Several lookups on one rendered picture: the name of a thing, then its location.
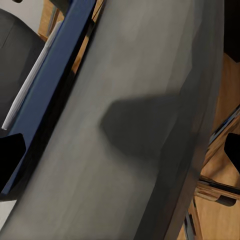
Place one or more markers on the bookcase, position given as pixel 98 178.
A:
pixel 77 60

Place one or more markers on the folder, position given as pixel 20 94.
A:
pixel 47 86

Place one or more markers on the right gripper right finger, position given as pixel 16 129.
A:
pixel 232 149

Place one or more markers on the swivel chair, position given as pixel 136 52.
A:
pixel 121 155

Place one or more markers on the pen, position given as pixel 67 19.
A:
pixel 21 96

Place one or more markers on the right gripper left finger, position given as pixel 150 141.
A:
pixel 12 149

